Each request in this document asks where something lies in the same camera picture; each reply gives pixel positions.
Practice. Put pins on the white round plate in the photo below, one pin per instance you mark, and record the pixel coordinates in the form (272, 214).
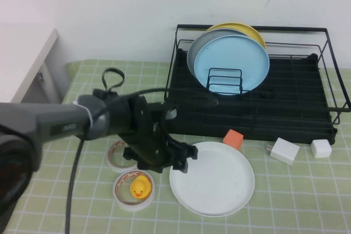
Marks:
(219, 182)

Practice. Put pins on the double-sided tape roll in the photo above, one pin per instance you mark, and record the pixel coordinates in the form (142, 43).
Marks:
(131, 206)
(112, 160)

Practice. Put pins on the white power adapter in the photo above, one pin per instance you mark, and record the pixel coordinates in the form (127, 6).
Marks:
(285, 150)

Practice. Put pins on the black rack drip tray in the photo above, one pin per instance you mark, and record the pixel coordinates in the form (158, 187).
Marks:
(288, 108)

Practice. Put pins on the yellow round plate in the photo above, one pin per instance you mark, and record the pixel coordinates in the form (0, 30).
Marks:
(255, 35)

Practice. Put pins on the orange cube block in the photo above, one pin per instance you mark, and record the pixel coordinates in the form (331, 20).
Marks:
(233, 138)

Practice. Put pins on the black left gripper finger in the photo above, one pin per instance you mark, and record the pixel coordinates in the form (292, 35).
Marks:
(180, 166)
(186, 149)

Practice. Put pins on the yellow rubber duck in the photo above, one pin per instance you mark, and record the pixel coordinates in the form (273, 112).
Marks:
(140, 187)

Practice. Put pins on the grey round plate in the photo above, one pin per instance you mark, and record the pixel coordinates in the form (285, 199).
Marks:
(203, 45)

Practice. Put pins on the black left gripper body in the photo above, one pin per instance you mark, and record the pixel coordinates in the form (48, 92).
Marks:
(140, 135)

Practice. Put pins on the light blue round plate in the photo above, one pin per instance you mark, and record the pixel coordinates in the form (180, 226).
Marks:
(233, 58)

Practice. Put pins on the white cube block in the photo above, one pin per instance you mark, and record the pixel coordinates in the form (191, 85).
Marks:
(321, 149)

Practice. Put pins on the green checked tablecloth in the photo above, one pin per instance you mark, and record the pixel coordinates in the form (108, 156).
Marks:
(274, 190)

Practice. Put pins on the white side table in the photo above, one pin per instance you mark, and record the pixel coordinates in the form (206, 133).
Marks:
(16, 61)

